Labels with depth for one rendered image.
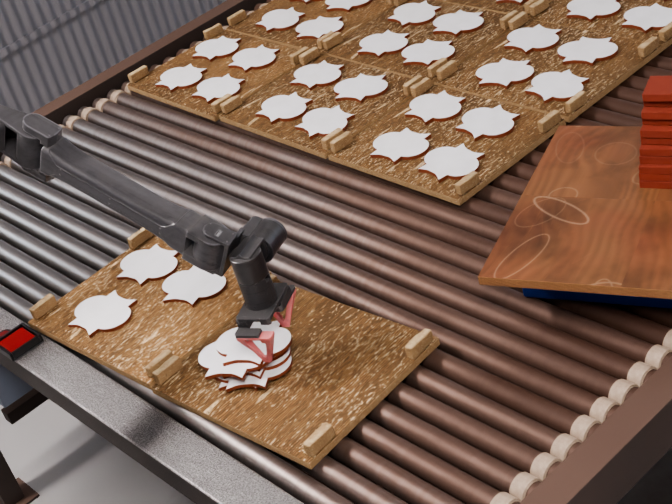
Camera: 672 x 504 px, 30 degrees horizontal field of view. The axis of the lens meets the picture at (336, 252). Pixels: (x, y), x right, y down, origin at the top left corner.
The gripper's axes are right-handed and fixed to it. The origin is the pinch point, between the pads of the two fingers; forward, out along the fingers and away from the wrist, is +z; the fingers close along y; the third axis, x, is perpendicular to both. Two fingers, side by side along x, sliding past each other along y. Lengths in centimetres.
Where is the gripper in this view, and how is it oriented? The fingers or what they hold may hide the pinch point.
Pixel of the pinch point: (276, 340)
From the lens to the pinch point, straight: 224.9
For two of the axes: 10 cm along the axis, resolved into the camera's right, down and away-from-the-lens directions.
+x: -9.2, 0.2, 3.8
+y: 3.0, -6.0, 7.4
